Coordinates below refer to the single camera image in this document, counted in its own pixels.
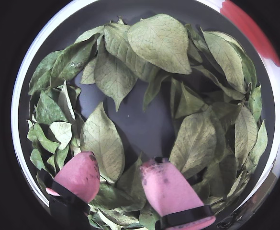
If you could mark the pink padded gripper finger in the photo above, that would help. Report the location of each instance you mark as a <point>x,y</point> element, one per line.
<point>168,189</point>
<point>78,177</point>

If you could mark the red plastic container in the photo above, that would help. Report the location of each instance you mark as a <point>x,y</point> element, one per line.
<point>249,26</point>

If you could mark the grey bowl with white rim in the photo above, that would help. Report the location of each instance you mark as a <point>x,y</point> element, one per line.
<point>139,124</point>

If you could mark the dried green leaf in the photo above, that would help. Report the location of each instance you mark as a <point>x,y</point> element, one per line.
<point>223,57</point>
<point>70,60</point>
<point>42,72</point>
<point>48,110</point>
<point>62,133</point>
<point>245,134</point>
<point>187,103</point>
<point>159,40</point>
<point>194,143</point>
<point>101,139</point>
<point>153,88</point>
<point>89,72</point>
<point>111,76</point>
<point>120,45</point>

